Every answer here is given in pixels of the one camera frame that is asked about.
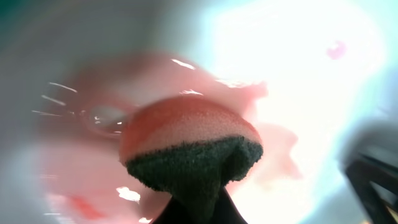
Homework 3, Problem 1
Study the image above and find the light blue plate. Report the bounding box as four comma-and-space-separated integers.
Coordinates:
1, 0, 397, 223

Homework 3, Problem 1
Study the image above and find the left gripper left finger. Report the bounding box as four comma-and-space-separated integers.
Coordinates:
150, 197, 187, 224

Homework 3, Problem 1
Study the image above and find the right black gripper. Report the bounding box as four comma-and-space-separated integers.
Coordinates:
344, 156, 397, 224

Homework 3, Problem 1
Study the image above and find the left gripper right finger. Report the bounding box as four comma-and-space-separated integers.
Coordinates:
217, 188, 248, 224

